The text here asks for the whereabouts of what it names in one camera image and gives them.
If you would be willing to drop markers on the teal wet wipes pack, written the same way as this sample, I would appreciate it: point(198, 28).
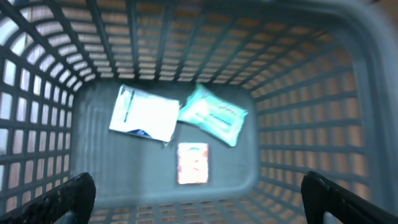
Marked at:
point(220, 118)

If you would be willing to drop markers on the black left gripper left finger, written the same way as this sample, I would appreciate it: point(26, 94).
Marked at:
point(71, 202)

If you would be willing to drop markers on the small red tissue pack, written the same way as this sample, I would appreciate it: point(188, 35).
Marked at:
point(192, 163)

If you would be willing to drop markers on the white cardboard box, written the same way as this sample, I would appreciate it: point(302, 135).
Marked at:
point(144, 114)

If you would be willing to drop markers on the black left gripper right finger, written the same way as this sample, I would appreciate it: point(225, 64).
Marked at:
point(323, 200)

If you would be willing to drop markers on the grey plastic basket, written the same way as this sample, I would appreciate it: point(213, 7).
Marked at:
point(318, 79)

